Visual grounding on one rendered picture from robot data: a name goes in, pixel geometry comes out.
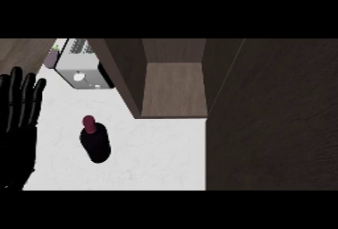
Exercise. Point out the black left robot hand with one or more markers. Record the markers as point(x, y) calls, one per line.
point(16, 125)

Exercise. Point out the purple eggplant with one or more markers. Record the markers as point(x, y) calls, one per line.
point(52, 58)

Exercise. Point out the dark wine bottle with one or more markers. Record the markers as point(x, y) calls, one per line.
point(95, 143)

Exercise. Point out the brown wooden cabinet door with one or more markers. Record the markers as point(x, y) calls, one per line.
point(272, 119)

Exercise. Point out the brown wooden cabinet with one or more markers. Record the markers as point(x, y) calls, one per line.
point(171, 86)

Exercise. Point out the silver toaster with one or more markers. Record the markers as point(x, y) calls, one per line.
point(81, 67)

